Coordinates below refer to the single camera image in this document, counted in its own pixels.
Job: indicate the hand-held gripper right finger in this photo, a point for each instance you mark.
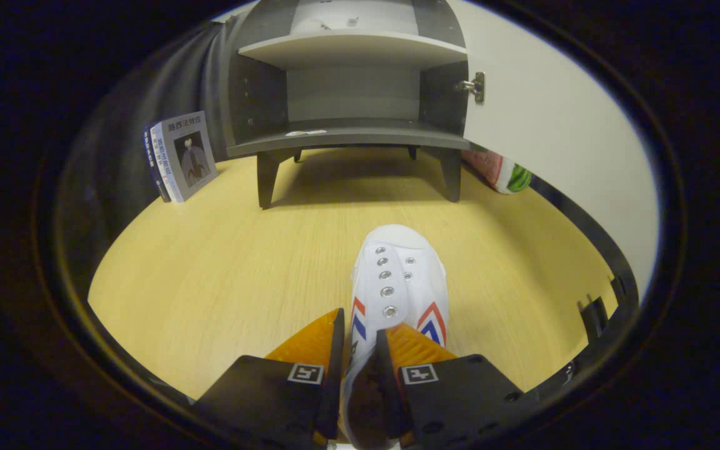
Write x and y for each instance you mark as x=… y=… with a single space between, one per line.
x=391 y=375

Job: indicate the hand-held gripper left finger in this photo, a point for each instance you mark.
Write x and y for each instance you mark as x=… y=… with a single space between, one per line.
x=332 y=375

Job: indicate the white striped shoe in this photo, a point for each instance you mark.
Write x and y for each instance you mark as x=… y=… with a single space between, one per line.
x=397 y=275

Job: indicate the metal door hinge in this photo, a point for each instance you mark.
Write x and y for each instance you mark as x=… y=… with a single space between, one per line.
x=476 y=86

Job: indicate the black clamp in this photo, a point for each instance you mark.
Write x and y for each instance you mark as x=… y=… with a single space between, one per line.
x=619 y=286
x=592 y=315

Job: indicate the watermelon slice toy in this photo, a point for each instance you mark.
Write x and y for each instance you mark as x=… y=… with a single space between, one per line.
x=504 y=175

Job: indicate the grey cover book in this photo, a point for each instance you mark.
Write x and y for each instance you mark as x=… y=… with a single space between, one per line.
x=191 y=156

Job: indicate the dark blue book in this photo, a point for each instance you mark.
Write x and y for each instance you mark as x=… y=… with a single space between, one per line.
x=150 y=162

